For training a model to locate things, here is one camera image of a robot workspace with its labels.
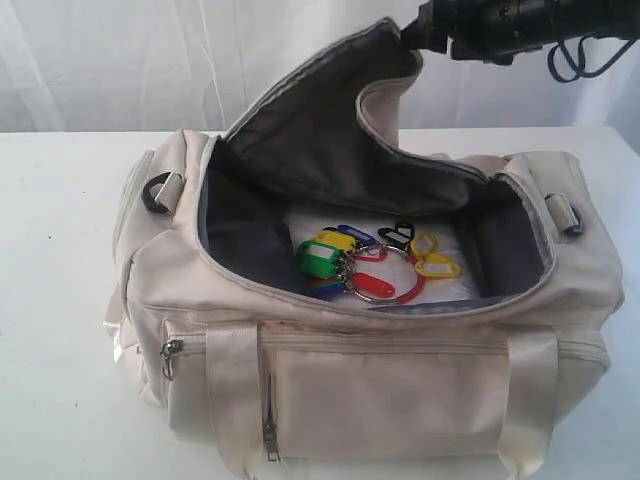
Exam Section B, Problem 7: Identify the colourful key tag bunch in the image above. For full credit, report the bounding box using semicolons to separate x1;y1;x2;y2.
297;217;465;304

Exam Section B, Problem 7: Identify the cream fabric duffel bag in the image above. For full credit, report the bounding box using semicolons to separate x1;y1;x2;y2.
105;18;624;479

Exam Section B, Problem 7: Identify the white backdrop curtain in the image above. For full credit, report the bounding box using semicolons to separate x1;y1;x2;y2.
1;1;639;137

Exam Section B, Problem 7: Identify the black cable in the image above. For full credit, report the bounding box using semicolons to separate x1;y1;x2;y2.
544;34;636;84

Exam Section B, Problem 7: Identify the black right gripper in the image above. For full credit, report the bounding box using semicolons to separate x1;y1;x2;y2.
400;0;550;65

